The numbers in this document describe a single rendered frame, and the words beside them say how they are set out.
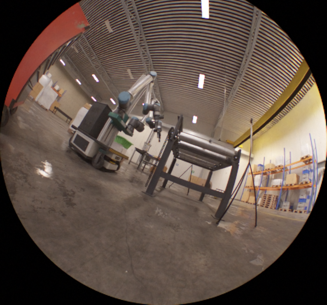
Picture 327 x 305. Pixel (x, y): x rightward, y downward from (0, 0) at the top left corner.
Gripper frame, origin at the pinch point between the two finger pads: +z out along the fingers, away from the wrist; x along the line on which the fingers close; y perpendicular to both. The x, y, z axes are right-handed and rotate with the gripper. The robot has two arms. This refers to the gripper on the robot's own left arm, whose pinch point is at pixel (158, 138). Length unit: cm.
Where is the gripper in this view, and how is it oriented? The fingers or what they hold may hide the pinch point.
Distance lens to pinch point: 157.5
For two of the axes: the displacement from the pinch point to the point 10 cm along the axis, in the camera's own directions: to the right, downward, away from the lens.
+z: -0.1, 8.8, -4.7
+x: 1.4, 4.7, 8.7
